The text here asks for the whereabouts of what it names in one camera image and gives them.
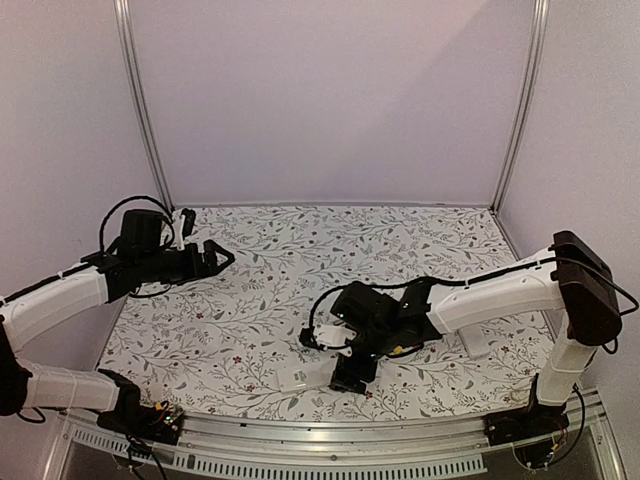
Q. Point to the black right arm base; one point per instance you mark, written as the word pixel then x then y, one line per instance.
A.
pixel 523 423

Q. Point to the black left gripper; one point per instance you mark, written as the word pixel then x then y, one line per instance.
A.
pixel 197 269

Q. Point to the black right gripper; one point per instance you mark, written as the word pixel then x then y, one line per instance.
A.
pixel 349 383

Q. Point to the aluminium frame post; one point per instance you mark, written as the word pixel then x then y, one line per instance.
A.
pixel 125 30
pixel 525 98

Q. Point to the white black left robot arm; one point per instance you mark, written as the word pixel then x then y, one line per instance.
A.
pixel 140 242

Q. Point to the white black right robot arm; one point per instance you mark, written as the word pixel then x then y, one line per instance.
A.
pixel 567 276

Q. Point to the floral patterned table mat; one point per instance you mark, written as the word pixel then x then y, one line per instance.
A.
pixel 215 346

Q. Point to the left aluminium frame post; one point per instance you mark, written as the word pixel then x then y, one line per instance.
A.
pixel 125 30

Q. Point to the right aluminium frame post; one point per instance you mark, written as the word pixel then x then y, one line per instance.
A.
pixel 525 98

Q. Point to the white air conditioner remote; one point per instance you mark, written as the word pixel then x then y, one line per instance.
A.
pixel 304 377

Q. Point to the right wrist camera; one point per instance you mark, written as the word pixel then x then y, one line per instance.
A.
pixel 326 337

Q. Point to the aluminium front rail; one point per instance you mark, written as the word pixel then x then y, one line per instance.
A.
pixel 219 447

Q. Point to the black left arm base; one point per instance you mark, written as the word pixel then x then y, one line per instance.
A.
pixel 160 423

